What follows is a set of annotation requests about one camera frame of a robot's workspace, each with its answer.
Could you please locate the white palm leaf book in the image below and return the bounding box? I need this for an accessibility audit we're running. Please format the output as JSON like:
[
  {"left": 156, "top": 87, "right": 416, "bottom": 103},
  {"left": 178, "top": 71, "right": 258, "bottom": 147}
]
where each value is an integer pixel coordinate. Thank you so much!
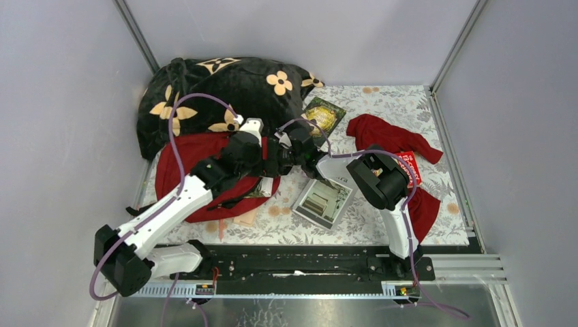
[{"left": 245, "top": 177, "right": 274, "bottom": 198}]

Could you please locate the grey interior photo book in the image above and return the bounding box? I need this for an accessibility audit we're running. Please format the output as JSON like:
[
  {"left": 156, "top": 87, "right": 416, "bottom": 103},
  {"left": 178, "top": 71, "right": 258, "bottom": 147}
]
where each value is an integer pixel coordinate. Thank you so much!
[{"left": 292, "top": 176, "right": 359, "bottom": 230}]

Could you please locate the red student backpack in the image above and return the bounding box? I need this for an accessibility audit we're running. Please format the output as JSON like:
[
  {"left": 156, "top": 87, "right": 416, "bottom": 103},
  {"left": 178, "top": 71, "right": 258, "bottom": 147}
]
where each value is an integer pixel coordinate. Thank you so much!
[{"left": 125, "top": 131, "right": 282, "bottom": 224}]

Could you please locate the red treehouse book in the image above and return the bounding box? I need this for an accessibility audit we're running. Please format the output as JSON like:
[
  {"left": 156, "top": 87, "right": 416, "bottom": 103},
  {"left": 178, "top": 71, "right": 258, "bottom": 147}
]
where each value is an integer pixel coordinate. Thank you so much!
[{"left": 396, "top": 151, "right": 422, "bottom": 189}]

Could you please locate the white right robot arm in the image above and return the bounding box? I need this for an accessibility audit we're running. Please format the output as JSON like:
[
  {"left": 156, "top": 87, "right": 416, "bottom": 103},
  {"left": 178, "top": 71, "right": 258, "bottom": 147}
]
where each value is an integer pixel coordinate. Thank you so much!
[{"left": 275, "top": 121, "right": 419, "bottom": 281}]

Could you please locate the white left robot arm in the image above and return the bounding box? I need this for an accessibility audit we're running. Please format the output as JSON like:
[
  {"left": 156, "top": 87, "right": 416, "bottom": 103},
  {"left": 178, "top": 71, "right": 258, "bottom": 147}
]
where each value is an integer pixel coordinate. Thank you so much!
[{"left": 94, "top": 118, "right": 263, "bottom": 296}]

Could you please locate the dark green gold book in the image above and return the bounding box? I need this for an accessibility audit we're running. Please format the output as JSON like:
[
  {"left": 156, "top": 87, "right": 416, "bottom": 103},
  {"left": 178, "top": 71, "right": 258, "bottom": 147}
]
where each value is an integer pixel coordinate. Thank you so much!
[{"left": 302, "top": 97, "right": 347, "bottom": 137}]

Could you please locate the floral table mat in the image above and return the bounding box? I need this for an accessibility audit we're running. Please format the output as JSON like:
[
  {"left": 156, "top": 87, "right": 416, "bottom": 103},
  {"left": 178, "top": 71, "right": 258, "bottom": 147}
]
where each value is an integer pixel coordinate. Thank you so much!
[{"left": 132, "top": 85, "right": 470, "bottom": 247}]

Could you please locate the red cloth garment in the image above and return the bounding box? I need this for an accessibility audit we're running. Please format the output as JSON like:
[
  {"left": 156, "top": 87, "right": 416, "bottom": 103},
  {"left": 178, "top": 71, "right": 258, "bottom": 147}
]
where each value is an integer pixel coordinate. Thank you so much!
[{"left": 346, "top": 114, "right": 443, "bottom": 242}]

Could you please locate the black floral blanket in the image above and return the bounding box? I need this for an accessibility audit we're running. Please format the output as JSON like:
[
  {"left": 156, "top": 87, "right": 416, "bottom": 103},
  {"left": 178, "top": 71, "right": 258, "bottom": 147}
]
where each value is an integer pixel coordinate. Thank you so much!
[{"left": 136, "top": 57, "right": 324, "bottom": 161}]

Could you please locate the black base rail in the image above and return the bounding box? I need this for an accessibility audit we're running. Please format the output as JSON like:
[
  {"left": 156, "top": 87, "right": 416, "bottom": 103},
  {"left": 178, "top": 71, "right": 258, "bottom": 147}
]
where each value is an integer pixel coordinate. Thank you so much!
[{"left": 170, "top": 245, "right": 436, "bottom": 296}]

